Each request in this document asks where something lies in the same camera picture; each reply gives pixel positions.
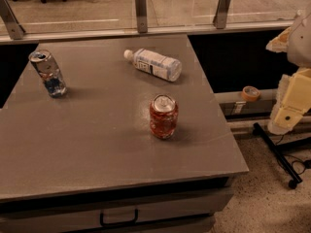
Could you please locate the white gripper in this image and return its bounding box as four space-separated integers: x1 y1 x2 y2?
267 68 311 135

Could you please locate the blue label plastic bottle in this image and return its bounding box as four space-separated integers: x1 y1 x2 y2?
123 49 182 83

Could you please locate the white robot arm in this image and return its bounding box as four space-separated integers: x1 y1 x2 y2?
266 4 311 135

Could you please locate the red coke can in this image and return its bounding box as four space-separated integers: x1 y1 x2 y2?
150 94 179 139

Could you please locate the silver blue energy drink can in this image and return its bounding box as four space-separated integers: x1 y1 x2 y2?
28 50 67 98

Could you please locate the orange tape roll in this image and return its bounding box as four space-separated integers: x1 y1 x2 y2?
241 85 260 102

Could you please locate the black wheeled stand base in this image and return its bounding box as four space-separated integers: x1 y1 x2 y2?
253 123 311 189

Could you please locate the black cable on floor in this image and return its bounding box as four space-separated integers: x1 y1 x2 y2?
274 133 311 177

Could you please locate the grey metal rail ledge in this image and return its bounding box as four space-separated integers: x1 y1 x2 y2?
215 89 276 117

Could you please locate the right metal bracket post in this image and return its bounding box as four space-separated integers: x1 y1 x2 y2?
213 0 231 29

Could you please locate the metal bracket post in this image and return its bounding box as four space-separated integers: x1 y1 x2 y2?
213 0 231 29
135 0 148 33
0 0 25 40

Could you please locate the grey drawer with black handle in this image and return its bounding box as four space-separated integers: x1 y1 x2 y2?
0 187 233 233

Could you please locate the middle metal bracket post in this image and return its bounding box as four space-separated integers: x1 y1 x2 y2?
135 0 148 33

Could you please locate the left metal bracket post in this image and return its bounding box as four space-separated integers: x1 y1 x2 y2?
0 0 25 40

